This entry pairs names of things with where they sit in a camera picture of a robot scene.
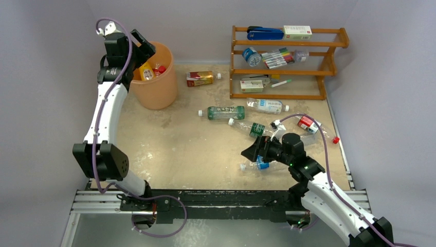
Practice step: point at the pack of coloured markers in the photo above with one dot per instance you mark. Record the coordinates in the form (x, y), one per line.
(277, 58)

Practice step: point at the orange plastic bin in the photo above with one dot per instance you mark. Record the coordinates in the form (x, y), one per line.
(159, 92)

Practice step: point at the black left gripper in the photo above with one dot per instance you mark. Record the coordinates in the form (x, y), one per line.
(146, 51)

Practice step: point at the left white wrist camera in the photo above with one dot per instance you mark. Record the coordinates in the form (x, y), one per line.
(109, 28)

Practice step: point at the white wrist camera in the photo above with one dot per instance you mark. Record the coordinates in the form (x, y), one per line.
(278, 129)
(109, 28)

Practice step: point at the blue tape roll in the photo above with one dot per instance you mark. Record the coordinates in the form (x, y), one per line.
(251, 56)

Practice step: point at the clear bottle blue label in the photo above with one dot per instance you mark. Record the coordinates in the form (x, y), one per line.
(260, 165)

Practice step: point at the red label water bottle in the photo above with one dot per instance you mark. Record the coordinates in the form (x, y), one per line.
(156, 74)

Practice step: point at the blue stapler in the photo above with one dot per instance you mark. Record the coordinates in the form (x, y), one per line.
(262, 33)

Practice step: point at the white stapler box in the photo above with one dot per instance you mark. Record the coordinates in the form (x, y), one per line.
(251, 86)

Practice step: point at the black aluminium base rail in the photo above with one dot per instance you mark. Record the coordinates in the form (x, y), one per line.
(170, 204)

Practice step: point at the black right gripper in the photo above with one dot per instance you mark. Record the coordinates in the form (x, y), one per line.
(262, 151)

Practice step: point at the wooden shelf rack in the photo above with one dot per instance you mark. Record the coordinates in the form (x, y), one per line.
(300, 66)

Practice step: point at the yellow honey pomelo bottle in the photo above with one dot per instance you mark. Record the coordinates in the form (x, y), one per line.
(146, 72)

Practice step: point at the white red box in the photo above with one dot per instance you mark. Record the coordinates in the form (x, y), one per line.
(293, 33)

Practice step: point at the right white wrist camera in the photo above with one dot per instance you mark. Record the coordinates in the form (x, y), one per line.
(278, 129)

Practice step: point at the green white marker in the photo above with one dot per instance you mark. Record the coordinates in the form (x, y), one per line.
(280, 83)

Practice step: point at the red gold tea bottle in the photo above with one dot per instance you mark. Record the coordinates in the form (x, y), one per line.
(202, 78)

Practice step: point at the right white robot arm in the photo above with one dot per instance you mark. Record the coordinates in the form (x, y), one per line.
(320, 195)

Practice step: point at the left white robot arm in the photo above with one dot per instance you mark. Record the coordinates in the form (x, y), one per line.
(98, 156)

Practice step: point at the red white Nongfu bottle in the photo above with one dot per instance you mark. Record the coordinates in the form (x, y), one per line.
(161, 69)

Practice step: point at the white blue label bottle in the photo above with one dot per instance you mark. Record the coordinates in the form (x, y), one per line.
(267, 106)

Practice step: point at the green tea bottle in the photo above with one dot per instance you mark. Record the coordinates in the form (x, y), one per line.
(216, 113)

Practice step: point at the small clear jar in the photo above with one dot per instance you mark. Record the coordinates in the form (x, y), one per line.
(300, 56)

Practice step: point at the grey stapler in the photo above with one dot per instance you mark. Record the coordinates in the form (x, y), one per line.
(262, 77)

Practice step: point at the clear bottle dark green label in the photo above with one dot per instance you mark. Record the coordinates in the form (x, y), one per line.
(250, 128)

